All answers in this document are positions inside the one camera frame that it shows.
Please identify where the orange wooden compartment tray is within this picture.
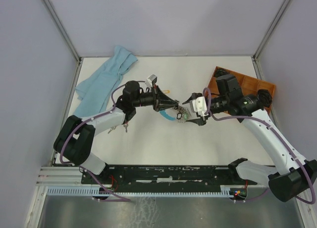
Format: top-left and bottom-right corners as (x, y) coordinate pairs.
(208, 66), (276, 116)

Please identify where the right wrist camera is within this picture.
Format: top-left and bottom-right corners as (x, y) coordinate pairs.
(189, 96), (207, 116)

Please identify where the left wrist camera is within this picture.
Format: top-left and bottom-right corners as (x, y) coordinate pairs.
(145, 74), (157, 88)

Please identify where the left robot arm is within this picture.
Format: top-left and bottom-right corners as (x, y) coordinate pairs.
(53, 80), (179, 183)

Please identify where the black cable bundle in tray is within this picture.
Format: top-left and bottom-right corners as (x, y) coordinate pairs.
(257, 89), (272, 107)

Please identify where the white slotted cable duct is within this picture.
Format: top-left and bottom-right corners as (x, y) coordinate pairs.
(46, 185), (236, 196)

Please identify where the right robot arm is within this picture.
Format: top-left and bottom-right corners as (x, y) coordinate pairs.
(185, 74), (317, 205)

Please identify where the light blue cloth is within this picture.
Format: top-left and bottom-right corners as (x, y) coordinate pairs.
(73, 46), (138, 117)

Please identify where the large keyring with blue handle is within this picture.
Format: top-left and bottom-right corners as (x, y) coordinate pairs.
(159, 106), (192, 123)

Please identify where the aluminium frame rail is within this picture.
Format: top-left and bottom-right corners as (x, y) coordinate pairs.
(36, 167), (82, 186)

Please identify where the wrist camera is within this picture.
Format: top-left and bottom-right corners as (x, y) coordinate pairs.
(189, 96), (207, 116)
(145, 74), (157, 88)

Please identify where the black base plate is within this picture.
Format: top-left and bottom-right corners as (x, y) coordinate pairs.
(94, 165), (256, 188)

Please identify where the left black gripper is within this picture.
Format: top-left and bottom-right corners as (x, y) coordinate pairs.
(133, 84), (178, 112)

